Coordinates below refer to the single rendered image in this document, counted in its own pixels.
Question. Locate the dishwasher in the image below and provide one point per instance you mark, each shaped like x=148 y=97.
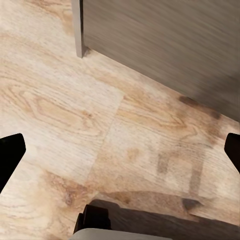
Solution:
x=189 y=46

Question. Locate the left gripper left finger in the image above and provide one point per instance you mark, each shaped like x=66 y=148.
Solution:
x=12 y=149

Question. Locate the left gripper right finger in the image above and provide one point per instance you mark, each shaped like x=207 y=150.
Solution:
x=232 y=149

